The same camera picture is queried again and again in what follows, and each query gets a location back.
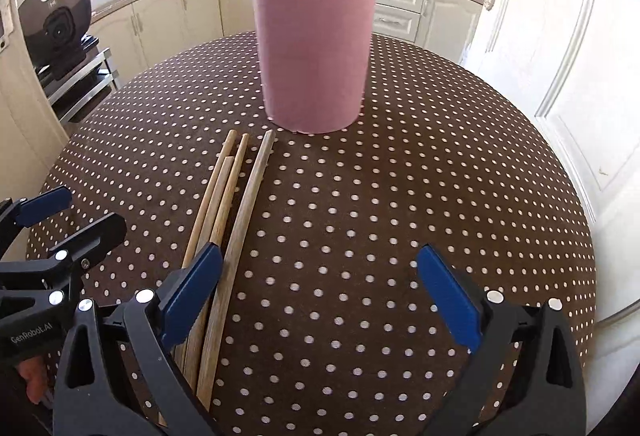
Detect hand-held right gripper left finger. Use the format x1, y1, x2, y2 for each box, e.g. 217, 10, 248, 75
52, 243, 224, 436

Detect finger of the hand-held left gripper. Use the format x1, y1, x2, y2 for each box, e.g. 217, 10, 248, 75
0, 214, 129, 313
0, 186, 74, 241

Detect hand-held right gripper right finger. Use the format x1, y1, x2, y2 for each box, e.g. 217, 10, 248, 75
416, 244, 589, 436

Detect brown wooden chopstick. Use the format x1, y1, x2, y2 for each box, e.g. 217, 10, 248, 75
196, 130, 277, 409

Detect light wooden chopstick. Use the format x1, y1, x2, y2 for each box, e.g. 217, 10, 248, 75
175, 134, 251, 382
192, 157, 236, 261
181, 131, 239, 269

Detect pink cup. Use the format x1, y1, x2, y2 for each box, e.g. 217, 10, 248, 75
250, 0, 379, 135

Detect person's left hand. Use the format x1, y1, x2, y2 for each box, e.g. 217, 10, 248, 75
15, 356, 54, 407

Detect brown polka dot tablecloth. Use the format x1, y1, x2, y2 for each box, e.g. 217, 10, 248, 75
25, 30, 599, 436

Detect metal shelf rack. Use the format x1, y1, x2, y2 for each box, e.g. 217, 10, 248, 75
37, 48, 121, 124

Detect black air fryer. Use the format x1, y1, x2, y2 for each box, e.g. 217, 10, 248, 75
17, 0, 101, 81

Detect cream base cabinets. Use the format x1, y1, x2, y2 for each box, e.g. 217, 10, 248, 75
90, 0, 486, 81

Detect white door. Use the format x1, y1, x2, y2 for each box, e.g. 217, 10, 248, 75
460, 0, 640, 417

